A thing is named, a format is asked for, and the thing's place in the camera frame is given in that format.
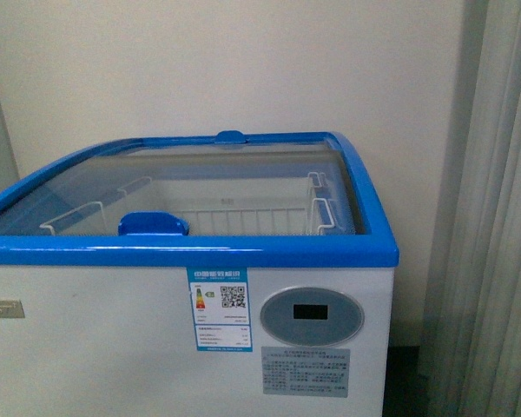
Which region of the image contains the front sliding glass lid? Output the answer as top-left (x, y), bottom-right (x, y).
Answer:
top-left (0, 150), bottom-right (365, 236)

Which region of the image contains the sliding glass lid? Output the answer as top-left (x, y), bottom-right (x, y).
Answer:
top-left (122, 130), bottom-right (340, 156)
top-left (0, 150), bottom-right (365, 236)

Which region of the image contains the rear sliding glass lid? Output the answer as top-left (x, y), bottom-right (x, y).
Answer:
top-left (122, 130), bottom-right (340, 156)

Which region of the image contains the white blue chest freezer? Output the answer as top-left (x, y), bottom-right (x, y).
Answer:
top-left (0, 133), bottom-right (399, 416)

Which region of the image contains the blue energy label sticker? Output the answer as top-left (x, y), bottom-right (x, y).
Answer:
top-left (187, 268), bottom-right (253, 352)

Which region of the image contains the oval grey control panel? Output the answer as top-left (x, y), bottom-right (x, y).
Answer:
top-left (260, 287), bottom-right (365, 347)

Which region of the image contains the grey instruction sticker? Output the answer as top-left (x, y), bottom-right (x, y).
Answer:
top-left (261, 347), bottom-right (351, 398)

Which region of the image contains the white vertical blind curtain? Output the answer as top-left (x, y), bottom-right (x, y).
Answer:
top-left (419, 1), bottom-right (521, 416)

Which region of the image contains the silver brand nameplate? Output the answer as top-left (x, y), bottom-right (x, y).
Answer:
top-left (0, 300), bottom-right (25, 319)

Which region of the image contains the white wire freezer basket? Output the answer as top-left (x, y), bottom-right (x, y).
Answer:
top-left (39, 172), bottom-right (339, 236)

